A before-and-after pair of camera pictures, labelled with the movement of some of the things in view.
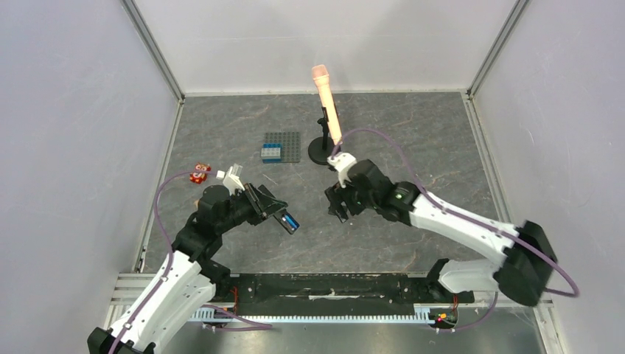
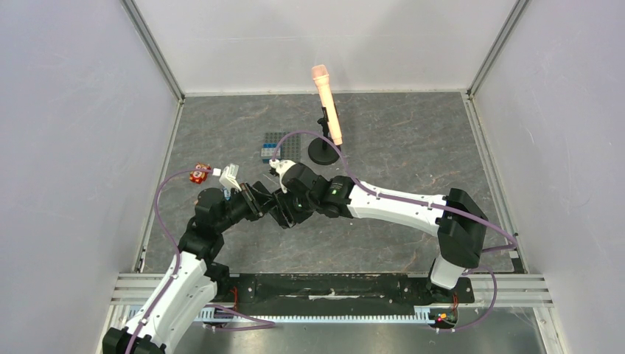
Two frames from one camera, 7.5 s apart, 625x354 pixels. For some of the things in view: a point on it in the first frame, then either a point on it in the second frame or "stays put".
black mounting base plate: (334, 294) stays put
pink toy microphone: (320, 74) stays put
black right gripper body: (343, 196) → (284, 206)
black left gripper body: (253, 198) → (242, 206)
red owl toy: (199, 178) stays put
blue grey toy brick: (271, 153) stays put
